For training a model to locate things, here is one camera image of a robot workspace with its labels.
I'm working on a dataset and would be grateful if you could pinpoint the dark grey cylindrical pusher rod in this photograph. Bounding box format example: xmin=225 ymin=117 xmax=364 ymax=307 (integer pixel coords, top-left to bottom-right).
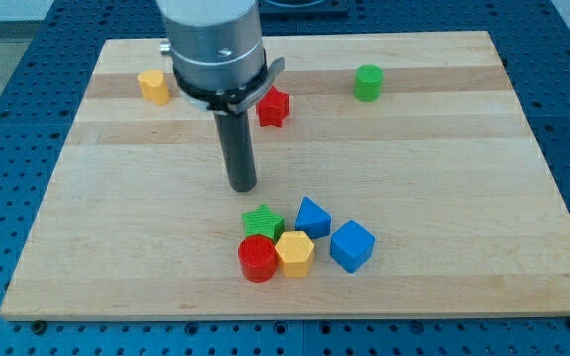
xmin=214 ymin=112 xmax=257 ymax=192

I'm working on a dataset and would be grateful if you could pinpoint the black clamp ring mount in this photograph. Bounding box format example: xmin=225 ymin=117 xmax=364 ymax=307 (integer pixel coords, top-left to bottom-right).
xmin=173 ymin=57 xmax=285 ymax=115

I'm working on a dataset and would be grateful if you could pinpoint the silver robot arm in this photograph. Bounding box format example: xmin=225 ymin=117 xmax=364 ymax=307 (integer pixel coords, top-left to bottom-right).
xmin=156 ymin=0 xmax=285 ymax=192

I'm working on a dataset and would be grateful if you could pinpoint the red star block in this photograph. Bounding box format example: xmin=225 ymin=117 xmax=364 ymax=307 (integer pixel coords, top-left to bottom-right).
xmin=256 ymin=86 xmax=290 ymax=128

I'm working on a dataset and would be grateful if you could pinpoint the green star block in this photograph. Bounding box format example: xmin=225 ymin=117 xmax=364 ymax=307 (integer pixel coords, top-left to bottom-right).
xmin=241 ymin=204 xmax=285 ymax=244

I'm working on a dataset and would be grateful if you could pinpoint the yellow heart block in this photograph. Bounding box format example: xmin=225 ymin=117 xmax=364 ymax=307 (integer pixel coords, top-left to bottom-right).
xmin=137 ymin=69 xmax=170 ymax=106

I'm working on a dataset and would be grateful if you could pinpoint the blue triangle block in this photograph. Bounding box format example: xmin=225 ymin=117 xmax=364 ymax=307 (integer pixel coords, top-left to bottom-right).
xmin=294 ymin=197 xmax=332 ymax=239

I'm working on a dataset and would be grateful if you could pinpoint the red cylinder block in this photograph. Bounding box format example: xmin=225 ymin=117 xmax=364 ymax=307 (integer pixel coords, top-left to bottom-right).
xmin=237 ymin=234 xmax=277 ymax=283

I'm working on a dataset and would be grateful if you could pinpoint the yellow hexagon block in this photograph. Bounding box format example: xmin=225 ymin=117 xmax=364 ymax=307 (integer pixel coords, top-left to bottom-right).
xmin=275 ymin=231 xmax=315 ymax=278

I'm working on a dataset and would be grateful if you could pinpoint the green cylinder block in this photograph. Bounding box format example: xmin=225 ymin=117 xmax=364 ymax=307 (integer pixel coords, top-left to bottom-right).
xmin=354 ymin=64 xmax=384 ymax=102

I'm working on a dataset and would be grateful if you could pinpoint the blue cube block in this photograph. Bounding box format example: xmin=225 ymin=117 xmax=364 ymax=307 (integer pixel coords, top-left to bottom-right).
xmin=330 ymin=220 xmax=376 ymax=273

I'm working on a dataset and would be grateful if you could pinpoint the wooden board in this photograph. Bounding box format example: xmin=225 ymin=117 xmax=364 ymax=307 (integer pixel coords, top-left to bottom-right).
xmin=0 ymin=31 xmax=570 ymax=322

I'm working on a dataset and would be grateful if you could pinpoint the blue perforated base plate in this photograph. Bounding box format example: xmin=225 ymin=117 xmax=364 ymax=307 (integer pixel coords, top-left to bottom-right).
xmin=0 ymin=0 xmax=570 ymax=355

